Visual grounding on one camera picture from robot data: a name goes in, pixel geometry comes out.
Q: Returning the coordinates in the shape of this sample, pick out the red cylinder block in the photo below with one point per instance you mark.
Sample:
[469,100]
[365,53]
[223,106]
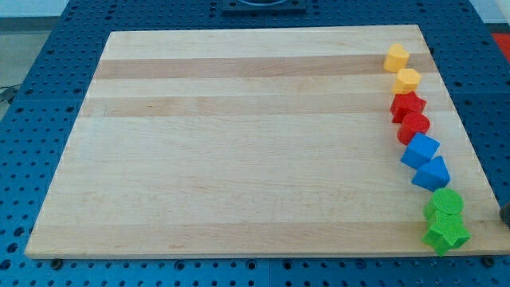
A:
[411,124]

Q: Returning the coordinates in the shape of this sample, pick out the green circle block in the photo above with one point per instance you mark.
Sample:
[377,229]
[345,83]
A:
[445,200]

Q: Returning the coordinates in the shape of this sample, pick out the blue cube block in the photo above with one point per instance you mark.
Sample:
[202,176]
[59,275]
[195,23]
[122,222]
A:
[420,150]

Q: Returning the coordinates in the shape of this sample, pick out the blue triangle block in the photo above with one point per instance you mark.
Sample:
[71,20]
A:
[432,175]

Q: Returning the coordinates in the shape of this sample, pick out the yellow heart block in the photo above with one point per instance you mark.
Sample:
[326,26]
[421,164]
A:
[396,58]

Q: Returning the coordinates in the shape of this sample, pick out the wooden board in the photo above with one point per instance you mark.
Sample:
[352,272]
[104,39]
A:
[254,143]

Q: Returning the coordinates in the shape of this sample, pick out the yellow hexagon block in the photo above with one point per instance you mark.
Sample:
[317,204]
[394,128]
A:
[407,80]

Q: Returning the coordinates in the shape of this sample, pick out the green star block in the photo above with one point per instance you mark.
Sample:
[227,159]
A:
[445,232]

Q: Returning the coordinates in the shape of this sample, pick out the red star block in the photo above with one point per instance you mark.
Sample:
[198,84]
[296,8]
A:
[404,104]

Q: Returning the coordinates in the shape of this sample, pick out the dark robot tool tip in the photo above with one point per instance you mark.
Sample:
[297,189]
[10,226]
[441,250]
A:
[505,213]

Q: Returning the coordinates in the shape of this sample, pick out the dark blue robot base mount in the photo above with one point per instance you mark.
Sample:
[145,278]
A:
[261,6]

